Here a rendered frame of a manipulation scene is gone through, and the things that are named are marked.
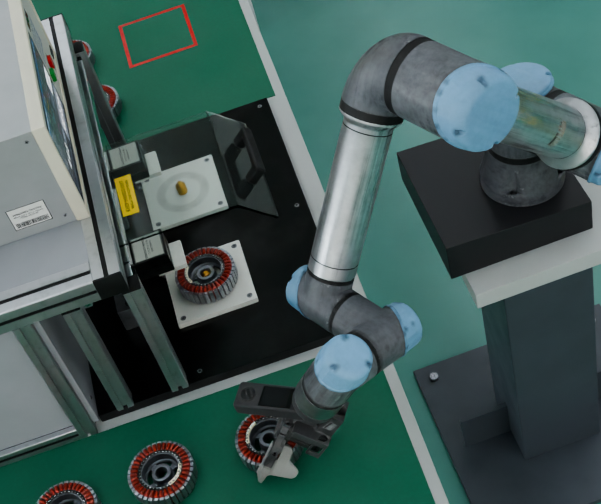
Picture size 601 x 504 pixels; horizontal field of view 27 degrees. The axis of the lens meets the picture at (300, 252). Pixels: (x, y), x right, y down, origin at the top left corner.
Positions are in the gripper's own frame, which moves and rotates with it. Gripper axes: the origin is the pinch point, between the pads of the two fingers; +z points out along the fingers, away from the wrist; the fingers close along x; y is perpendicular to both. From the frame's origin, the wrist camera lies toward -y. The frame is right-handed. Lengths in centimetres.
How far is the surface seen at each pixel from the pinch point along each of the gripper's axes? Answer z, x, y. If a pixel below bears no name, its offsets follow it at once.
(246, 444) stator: -0.6, -2.1, -3.4
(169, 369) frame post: 4.1, 7.6, -19.6
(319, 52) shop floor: 94, 176, -11
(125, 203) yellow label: -13.7, 23.4, -37.2
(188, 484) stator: 3.8, -10.5, -9.6
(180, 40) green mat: 27, 97, -44
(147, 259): -0.9, 23.1, -30.5
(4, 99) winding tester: -30, 21, -59
